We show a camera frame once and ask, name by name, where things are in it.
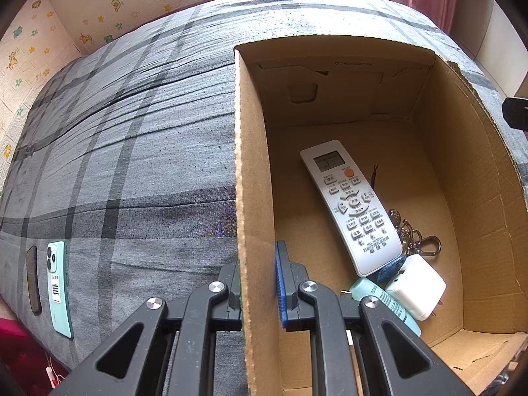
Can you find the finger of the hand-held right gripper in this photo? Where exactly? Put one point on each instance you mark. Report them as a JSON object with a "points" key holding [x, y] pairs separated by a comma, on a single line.
{"points": [[515, 113]]}

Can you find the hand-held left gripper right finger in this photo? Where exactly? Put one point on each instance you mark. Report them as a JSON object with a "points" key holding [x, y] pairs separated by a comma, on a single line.
{"points": [[281, 284]]}

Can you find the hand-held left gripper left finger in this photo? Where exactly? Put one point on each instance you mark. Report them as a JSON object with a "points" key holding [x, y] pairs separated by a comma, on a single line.
{"points": [[229, 280]]}

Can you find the brown cardboard box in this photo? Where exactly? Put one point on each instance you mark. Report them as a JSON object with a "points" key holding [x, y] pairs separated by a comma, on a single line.
{"points": [[297, 214]]}

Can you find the white remote control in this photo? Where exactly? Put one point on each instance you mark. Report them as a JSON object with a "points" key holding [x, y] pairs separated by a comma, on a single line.
{"points": [[350, 210]]}

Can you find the mint green tube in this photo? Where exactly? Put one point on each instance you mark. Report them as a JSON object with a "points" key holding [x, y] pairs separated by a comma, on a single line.
{"points": [[396, 309]]}

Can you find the large white charger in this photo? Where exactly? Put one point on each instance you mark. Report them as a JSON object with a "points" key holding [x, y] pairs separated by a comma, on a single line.
{"points": [[416, 286]]}

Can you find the cream wardrobe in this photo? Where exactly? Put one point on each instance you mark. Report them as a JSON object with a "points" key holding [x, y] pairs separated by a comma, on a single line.
{"points": [[486, 37]]}

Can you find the mint green phone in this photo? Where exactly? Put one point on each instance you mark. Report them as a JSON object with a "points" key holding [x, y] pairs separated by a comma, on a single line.
{"points": [[57, 293]]}

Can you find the grey plaid bed sheet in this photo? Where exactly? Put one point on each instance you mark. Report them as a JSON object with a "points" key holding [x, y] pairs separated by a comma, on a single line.
{"points": [[123, 132]]}

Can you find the dark phone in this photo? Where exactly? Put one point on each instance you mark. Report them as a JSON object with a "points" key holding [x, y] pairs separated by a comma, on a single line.
{"points": [[34, 284]]}

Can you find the magenta cloth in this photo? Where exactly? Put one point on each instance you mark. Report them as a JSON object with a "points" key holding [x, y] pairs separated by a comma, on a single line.
{"points": [[12, 326]]}

